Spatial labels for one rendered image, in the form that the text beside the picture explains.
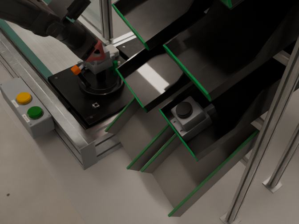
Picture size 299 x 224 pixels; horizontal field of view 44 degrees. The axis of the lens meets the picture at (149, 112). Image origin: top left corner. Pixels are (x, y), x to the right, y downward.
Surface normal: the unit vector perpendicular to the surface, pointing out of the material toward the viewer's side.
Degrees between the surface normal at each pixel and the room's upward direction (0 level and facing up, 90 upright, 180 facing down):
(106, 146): 90
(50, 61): 0
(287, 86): 90
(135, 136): 45
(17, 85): 0
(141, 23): 25
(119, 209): 0
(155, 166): 90
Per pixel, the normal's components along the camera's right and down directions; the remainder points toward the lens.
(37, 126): 0.62, 0.59
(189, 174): -0.60, -0.23
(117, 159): 0.03, -0.66
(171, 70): -0.35, -0.46
